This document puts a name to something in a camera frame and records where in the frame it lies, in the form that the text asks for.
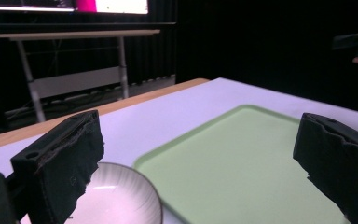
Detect white ribbed bowl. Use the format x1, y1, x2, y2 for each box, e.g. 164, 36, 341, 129
64, 161, 164, 224

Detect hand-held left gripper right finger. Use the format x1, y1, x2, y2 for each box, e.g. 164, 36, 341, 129
293, 112, 358, 224

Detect white metal-legged desk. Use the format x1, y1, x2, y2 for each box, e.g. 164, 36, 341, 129
0, 29, 161, 123

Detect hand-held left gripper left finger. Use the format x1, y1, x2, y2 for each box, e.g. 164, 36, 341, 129
10, 109, 105, 224

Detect monitor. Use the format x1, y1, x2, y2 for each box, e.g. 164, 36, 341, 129
0, 0, 149, 15

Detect light green tray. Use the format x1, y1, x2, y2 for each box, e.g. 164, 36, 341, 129
132, 104, 352, 224

